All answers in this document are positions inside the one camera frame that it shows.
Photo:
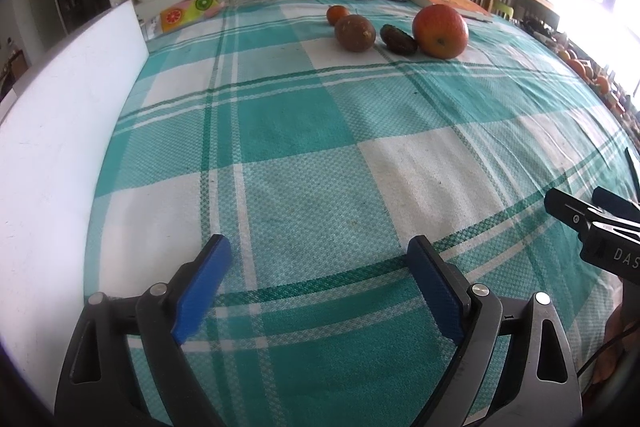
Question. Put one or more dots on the green plaid tablecloth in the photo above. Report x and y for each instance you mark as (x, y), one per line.
(325, 157)

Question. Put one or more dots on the small reddish round fruit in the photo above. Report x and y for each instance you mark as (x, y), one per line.
(338, 14)

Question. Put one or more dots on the brown passion fruit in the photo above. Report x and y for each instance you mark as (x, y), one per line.
(355, 33)

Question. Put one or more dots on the dark wrinkled fruit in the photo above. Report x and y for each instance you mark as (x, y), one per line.
(397, 40)

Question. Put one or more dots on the large red apple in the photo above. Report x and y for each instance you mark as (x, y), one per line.
(440, 31)

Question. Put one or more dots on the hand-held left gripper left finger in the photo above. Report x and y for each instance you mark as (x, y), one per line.
(202, 292)

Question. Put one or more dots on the pile of oranges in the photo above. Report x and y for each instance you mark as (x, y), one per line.
(580, 68)

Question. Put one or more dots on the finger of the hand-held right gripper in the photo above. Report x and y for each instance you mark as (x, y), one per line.
(617, 205)
(570, 209)

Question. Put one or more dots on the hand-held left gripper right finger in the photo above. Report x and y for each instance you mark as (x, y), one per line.
(435, 297)

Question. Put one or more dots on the person's right forearm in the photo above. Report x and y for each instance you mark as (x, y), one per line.
(625, 332)

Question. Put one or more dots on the orange book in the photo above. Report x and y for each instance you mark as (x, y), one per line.
(450, 2)

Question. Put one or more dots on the green stool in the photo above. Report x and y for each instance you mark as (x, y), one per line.
(502, 10)

